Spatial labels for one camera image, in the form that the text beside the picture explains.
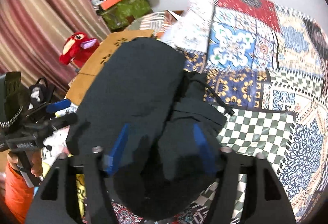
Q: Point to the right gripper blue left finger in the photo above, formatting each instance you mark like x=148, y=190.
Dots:
x=114, y=157

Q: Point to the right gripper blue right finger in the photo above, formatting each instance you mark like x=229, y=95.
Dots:
x=205, y=154

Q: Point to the black zip hoodie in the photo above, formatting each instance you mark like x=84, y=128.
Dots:
x=144, y=84

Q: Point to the orange left sleeve forearm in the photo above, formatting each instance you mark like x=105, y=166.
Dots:
x=18, y=196

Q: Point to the wooden lap desk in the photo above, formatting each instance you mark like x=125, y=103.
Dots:
x=85, y=77

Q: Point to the red plush bird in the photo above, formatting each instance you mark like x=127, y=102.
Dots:
x=77, y=49

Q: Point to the colourful patchwork bedspread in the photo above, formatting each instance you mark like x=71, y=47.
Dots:
x=269, y=63

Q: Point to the striped pink curtain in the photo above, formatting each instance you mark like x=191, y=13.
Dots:
x=33, y=33

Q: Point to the green patterned storage box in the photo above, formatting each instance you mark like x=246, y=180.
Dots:
x=123, y=13

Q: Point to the orange flat box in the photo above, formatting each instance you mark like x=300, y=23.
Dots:
x=114, y=0

